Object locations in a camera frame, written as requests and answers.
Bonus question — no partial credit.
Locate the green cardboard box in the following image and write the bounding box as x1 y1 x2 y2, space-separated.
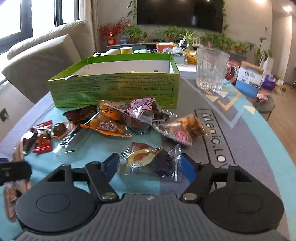
47 53 180 109

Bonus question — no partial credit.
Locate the beige sofa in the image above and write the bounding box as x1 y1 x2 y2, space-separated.
2 20 95 103

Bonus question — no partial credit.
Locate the white blue carton box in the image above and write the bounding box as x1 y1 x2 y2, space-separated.
235 61 264 99

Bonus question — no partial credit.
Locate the red flower arrangement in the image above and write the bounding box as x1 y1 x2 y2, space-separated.
98 18 127 46

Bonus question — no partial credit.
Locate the white cartoon snack pouch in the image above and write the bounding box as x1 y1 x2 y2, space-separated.
3 141 32 222

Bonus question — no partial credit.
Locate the pink label dried fruit packet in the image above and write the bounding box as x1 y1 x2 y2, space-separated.
98 97 177 135

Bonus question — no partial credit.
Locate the clear nut packet pink label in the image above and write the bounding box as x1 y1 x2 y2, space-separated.
152 113 212 147

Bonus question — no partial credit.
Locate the clear packet yellow purple candy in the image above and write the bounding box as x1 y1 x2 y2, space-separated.
117 142 182 182

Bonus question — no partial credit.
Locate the black wall television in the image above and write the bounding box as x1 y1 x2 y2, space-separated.
137 0 224 32

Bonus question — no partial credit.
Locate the wall socket with plug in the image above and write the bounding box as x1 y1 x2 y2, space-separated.
0 108 9 122

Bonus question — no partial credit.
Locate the orange peanut snack packet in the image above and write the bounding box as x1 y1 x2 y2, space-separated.
80 100 132 138

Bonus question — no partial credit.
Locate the teal patterned table mat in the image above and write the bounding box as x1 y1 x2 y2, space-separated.
1 79 295 240

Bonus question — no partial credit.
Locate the small red yellow candy packet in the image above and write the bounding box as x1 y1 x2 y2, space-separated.
32 120 52 154

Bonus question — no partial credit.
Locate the orange box on cabinet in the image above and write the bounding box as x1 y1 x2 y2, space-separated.
157 42 176 52

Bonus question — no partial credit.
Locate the clear glass mug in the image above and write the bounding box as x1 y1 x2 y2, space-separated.
196 47 239 91

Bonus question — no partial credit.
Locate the round chocolate ball packet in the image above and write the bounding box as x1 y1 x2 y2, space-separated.
51 121 75 139

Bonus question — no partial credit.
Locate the dark tv cabinet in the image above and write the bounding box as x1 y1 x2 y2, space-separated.
106 41 248 63

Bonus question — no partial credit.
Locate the yellow woven basket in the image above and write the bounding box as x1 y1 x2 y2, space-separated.
185 50 197 65

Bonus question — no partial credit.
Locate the black red spicy snack packet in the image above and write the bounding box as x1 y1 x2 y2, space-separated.
63 104 97 125

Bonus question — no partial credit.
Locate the yellow tin can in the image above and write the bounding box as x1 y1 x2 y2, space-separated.
120 47 133 54

